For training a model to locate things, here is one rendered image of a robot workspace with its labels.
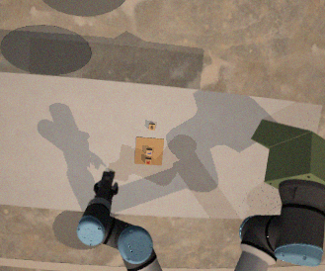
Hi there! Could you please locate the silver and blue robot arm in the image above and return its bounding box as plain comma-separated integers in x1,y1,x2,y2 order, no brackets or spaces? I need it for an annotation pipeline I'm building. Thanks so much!
77,171,325,271

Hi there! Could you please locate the orange square mat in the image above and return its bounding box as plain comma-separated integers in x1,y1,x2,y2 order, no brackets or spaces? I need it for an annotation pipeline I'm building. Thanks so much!
134,137,164,165

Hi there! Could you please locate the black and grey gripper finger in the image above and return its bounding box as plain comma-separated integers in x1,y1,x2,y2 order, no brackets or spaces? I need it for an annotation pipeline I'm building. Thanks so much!
94,181,101,192
112,182,119,195

